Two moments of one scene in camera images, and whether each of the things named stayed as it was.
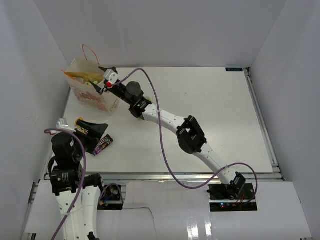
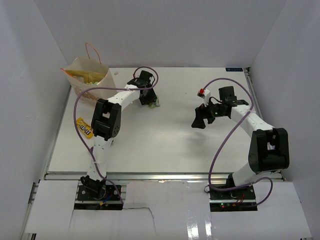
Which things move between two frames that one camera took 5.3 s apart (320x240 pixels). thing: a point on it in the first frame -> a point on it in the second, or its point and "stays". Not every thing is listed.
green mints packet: x=89 y=83 stays
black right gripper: x=99 y=88 -> x=202 y=113
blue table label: x=234 y=69 stays
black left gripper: x=94 y=129 -> x=152 y=97
